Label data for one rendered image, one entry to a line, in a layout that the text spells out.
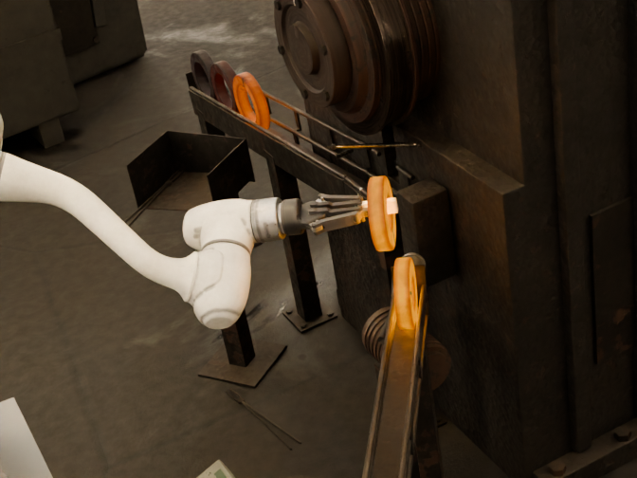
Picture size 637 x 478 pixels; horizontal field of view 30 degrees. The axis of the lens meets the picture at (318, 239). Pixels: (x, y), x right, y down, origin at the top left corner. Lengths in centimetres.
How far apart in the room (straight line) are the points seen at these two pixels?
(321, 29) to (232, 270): 57
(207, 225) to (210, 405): 112
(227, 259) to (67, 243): 211
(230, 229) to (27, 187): 41
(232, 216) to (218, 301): 20
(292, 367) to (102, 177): 158
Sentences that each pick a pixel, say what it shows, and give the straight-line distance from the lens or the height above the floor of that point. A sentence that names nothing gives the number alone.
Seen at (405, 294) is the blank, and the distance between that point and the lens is 244.
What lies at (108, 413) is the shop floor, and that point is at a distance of 355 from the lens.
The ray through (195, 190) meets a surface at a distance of 328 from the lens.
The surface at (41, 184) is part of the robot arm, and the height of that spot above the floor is 109.
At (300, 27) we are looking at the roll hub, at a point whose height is 117.
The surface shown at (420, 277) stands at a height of 69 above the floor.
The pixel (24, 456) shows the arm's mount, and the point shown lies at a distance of 285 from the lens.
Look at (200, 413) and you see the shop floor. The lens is 344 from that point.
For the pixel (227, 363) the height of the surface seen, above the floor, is 1.
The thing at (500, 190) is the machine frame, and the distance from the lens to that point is 251.
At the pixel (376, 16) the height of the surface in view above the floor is 122.
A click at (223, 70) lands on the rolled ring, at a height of 74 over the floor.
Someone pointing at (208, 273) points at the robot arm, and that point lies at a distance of 233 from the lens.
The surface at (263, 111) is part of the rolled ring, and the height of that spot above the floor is 68.
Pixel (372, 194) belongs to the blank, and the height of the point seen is 97.
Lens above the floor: 215
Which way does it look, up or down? 32 degrees down
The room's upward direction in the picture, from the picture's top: 10 degrees counter-clockwise
